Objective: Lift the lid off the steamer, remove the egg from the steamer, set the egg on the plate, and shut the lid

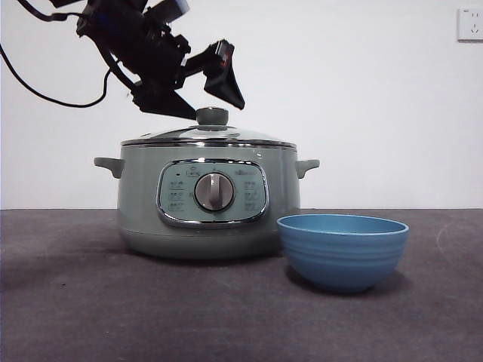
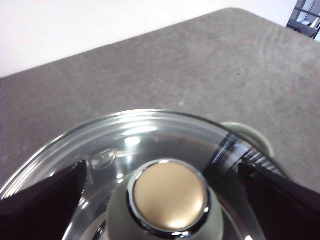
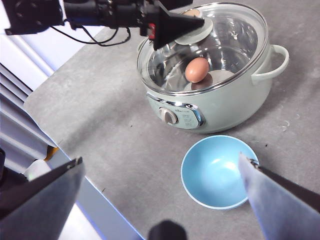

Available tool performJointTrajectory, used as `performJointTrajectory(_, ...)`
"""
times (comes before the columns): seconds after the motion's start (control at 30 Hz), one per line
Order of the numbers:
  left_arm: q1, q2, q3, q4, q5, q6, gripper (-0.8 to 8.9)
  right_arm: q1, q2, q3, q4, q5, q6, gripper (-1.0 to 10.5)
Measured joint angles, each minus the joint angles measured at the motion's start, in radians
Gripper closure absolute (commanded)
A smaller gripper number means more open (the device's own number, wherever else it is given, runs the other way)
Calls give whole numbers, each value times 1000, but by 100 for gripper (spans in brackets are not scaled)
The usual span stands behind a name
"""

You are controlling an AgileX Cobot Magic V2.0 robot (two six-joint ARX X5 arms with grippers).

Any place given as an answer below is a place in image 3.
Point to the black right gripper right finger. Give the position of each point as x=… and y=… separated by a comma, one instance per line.
x=282, y=212

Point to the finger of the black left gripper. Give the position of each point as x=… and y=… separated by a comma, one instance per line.
x=175, y=3
x=172, y=25

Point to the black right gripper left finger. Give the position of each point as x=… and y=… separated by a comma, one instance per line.
x=37, y=212

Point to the glass lid with green knob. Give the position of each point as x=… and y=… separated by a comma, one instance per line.
x=197, y=37

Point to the brown egg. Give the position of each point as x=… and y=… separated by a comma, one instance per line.
x=197, y=70

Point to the pale green electric steamer pot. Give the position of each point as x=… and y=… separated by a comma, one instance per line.
x=225, y=112

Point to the blue ribbed bowl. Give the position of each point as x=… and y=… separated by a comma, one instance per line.
x=212, y=175

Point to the white slatted frame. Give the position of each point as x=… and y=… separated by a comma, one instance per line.
x=15, y=120

